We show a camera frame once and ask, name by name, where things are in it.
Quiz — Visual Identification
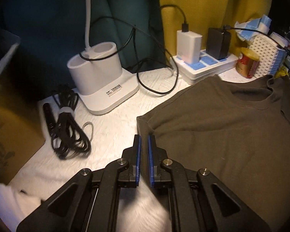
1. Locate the red and gold can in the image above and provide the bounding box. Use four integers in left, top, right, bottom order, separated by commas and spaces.
235, 47, 260, 79

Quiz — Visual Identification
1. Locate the black lamp cable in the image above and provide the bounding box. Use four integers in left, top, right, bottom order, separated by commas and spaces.
89, 16, 180, 95

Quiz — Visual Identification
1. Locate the black black-charger cable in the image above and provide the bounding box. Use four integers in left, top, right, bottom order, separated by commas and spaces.
222, 24, 275, 36

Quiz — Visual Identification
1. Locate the blue and white packet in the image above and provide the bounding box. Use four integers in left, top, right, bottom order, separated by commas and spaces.
234, 14, 273, 41

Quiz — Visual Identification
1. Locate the white power strip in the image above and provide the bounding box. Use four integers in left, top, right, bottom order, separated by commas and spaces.
171, 49, 240, 85

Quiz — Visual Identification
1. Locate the black white-charger cable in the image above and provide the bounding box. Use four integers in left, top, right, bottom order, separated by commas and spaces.
148, 4, 190, 76

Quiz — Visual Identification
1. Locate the black stick-shaped plug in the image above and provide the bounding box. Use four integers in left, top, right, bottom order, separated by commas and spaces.
43, 103, 58, 136

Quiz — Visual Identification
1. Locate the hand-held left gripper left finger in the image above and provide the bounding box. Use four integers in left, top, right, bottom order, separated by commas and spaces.
16, 134, 142, 232

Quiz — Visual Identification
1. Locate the bundled black cord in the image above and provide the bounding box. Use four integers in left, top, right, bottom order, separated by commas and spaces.
49, 84, 92, 160

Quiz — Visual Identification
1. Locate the yellow plastic bag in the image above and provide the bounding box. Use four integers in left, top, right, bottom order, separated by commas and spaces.
275, 66, 290, 78

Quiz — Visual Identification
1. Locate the yellow curtain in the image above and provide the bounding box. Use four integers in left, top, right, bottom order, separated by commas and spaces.
157, 0, 274, 63

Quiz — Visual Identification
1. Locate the olive brown t-shirt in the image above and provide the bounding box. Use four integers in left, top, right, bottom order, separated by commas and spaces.
136, 74, 290, 232

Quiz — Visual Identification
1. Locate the black charger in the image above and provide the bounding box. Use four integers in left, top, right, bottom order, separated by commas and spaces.
206, 27, 232, 60

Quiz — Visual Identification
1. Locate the white charger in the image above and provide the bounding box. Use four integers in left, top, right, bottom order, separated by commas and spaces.
176, 30, 203, 64

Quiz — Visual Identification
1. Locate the teal curtain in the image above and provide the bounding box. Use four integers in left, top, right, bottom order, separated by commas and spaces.
0, 0, 166, 87

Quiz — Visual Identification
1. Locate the clear coiled hair tie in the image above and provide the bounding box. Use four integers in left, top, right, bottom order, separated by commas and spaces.
82, 121, 94, 142

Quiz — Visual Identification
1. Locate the white desk lamp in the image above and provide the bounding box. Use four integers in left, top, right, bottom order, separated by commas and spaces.
67, 0, 140, 116

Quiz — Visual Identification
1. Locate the white textured bedspread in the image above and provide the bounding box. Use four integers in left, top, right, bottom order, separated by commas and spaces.
0, 64, 290, 232

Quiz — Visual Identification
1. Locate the white cloth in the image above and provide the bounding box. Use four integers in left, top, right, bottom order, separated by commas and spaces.
0, 180, 45, 223

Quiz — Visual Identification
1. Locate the white plastic basket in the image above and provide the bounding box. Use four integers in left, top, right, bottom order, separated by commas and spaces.
246, 32, 287, 76

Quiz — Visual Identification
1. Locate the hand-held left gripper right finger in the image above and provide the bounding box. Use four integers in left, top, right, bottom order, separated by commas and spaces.
147, 134, 272, 232

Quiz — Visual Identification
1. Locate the cardboard box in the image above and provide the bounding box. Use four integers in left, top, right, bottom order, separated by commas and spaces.
0, 77, 46, 186

